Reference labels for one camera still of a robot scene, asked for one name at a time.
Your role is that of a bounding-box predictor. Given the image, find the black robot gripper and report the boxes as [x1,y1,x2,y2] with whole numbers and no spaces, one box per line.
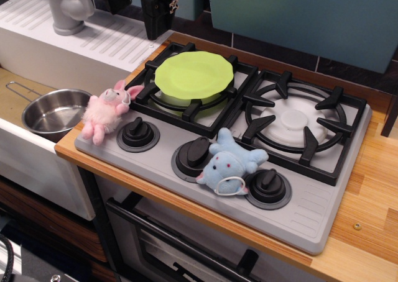
[141,0,178,40]

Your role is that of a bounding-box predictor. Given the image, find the lime green plastic plate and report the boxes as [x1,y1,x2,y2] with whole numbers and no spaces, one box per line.
[154,51,234,100]

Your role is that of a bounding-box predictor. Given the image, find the grey toy faucet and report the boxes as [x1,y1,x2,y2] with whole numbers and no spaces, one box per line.
[49,0,95,36]

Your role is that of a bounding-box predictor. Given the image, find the left black burner grate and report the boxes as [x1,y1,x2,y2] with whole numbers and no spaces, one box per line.
[128,43,258,138]

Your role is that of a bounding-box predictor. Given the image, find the black burner grate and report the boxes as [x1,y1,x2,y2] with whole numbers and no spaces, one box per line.
[231,70,371,186]
[128,43,258,138]

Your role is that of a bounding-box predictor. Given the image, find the pink stuffed bunny toy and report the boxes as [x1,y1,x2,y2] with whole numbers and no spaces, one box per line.
[81,80,144,145]

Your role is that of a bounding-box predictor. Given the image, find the left black stove knob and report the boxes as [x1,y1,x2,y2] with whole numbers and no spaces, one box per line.
[116,117,160,153]

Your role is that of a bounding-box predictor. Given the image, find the black stove knob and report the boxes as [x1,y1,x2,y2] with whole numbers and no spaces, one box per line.
[116,117,160,153]
[171,137,213,183]
[245,169,292,211]

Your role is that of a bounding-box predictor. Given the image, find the white toy sink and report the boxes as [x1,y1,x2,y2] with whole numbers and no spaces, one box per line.
[1,0,169,221]

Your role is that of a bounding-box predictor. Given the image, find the stainless steel pot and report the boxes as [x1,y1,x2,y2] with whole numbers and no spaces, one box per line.
[6,81,91,143]

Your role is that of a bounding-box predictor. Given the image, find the middle black stove knob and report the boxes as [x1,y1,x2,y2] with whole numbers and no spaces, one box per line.
[171,137,213,183]

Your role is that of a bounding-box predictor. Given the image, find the blue stuffed hippo toy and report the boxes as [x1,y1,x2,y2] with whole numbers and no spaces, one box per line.
[195,127,269,196]

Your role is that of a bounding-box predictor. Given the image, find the white right burner disc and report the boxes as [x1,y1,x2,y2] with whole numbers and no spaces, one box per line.
[261,97,328,147]

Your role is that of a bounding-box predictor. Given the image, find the right black burner grate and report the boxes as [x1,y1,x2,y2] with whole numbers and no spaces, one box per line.
[231,70,371,186]

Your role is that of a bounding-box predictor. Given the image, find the grey toy stove top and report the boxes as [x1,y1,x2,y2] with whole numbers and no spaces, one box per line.
[73,41,373,256]

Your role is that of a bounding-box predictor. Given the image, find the right black stove knob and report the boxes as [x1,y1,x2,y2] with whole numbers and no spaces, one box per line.
[245,169,292,211]

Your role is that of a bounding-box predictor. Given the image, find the teal cabinet box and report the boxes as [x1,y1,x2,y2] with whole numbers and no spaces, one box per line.
[210,0,397,73]

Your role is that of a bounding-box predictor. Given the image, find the toy oven door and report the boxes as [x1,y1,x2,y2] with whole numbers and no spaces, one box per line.
[104,193,318,281]

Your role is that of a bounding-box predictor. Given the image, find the black braided cable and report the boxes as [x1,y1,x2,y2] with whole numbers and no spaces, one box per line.
[0,232,16,282]

